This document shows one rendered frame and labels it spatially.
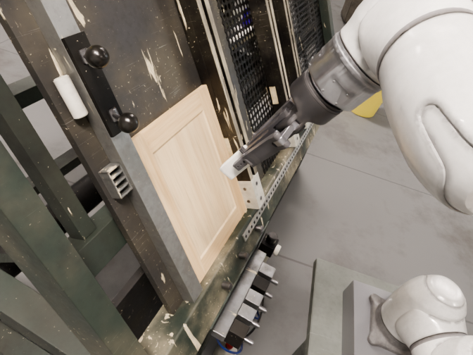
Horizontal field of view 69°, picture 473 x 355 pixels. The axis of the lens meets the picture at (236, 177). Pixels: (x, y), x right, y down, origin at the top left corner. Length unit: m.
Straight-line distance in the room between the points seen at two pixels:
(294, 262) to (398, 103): 2.07
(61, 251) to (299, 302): 1.72
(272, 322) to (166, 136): 1.44
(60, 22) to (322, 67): 0.49
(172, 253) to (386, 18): 0.72
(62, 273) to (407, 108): 0.61
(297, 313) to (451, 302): 1.21
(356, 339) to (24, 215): 0.99
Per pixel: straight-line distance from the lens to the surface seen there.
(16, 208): 0.65
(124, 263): 2.15
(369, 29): 0.42
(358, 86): 0.45
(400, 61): 0.35
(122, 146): 0.79
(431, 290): 1.12
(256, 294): 1.26
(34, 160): 0.78
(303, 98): 0.47
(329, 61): 0.45
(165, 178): 0.92
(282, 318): 2.14
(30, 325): 1.17
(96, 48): 0.63
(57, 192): 0.80
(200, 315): 1.07
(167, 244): 0.91
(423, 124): 0.31
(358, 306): 1.30
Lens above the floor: 1.84
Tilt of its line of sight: 43 degrees down
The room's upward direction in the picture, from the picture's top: 17 degrees clockwise
